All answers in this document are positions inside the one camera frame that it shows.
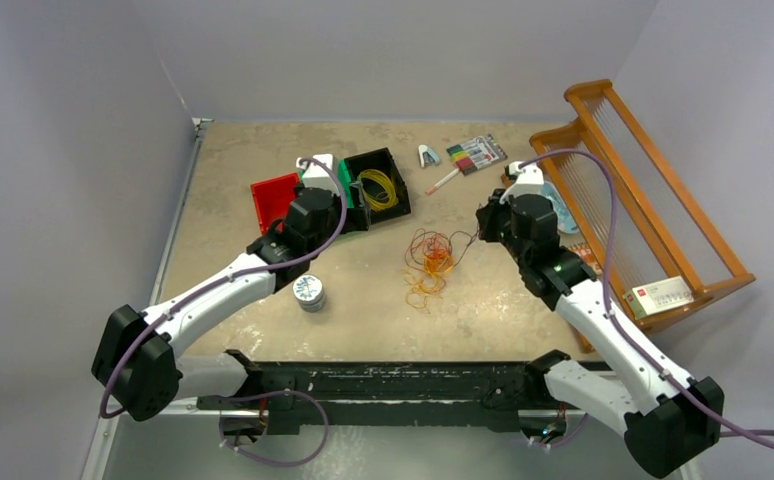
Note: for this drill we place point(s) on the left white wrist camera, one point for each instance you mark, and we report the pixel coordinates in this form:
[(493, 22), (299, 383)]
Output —
[(317, 171)]

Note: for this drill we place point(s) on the white red cardboard box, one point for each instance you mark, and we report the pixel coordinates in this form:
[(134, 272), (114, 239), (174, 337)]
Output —
[(657, 297)]

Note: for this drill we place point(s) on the red plastic bin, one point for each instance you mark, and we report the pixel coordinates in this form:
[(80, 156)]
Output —
[(271, 198)]

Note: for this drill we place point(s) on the blue white plastic packet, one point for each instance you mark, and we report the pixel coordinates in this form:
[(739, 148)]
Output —
[(566, 224)]

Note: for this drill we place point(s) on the loose white marker pen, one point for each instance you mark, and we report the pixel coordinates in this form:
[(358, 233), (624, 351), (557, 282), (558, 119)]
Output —
[(443, 181)]

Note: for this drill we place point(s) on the green plastic bin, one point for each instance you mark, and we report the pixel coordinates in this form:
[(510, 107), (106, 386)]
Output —
[(345, 178)]

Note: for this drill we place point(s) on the round blue white tin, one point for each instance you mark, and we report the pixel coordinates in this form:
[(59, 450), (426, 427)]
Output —
[(309, 292)]

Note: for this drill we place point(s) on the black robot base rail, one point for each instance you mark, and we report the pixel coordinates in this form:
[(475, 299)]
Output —
[(496, 395)]

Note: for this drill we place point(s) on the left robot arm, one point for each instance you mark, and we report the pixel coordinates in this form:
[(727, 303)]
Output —
[(136, 359)]

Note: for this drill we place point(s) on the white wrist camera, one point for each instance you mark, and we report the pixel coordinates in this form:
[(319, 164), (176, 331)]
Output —
[(317, 171), (527, 178)]

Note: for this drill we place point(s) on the marker pen pack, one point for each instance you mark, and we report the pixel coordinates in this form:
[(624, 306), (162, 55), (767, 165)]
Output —
[(476, 154)]

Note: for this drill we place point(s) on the black plastic bin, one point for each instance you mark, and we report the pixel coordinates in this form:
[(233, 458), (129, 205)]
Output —
[(385, 189)]

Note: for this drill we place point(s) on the wooden rack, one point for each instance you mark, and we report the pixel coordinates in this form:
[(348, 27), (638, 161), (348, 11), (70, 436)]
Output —
[(629, 202)]

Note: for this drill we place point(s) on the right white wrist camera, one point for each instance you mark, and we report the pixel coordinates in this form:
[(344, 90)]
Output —
[(527, 178)]

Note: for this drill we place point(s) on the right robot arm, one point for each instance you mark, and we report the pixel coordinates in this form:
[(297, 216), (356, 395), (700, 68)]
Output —
[(651, 403)]

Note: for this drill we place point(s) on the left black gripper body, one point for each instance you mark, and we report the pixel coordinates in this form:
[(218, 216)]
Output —
[(335, 213)]

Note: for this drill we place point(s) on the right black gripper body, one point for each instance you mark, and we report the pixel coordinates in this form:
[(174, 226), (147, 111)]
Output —
[(507, 231)]

